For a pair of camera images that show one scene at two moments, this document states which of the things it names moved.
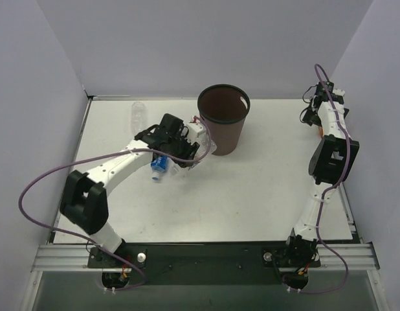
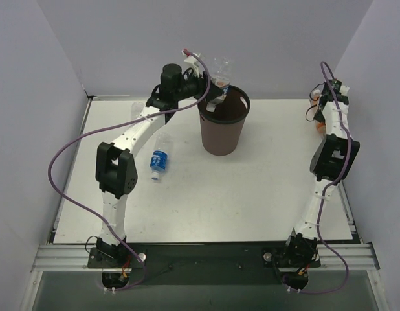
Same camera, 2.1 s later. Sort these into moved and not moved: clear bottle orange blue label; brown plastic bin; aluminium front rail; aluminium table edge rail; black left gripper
Moved: black left gripper; clear bottle orange blue label
Not moved: aluminium front rail; aluminium table edge rail; brown plastic bin
